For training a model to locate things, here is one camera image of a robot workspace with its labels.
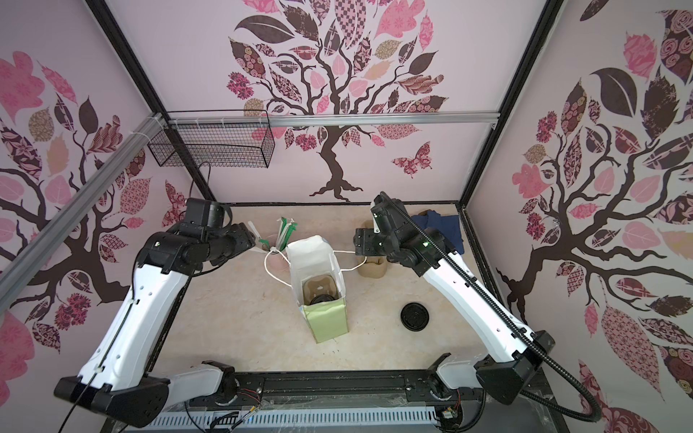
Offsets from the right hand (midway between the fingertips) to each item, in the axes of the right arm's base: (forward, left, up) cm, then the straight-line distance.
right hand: (366, 235), depth 71 cm
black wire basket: (+42, +52, +4) cm, 67 cm away
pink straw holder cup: (+6, +30, -23) cm, 39 cm away
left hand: (-2, +32, -1) cm, 32 cm away
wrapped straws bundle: (+13, +27, -14) cm, 33 cm away
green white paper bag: (+1, +16, -10) cm, 19 cm away
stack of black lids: (-12, -16, -29) cm, 35 cm away
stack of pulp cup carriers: (+2, -3, -20) cm, 21 cm away
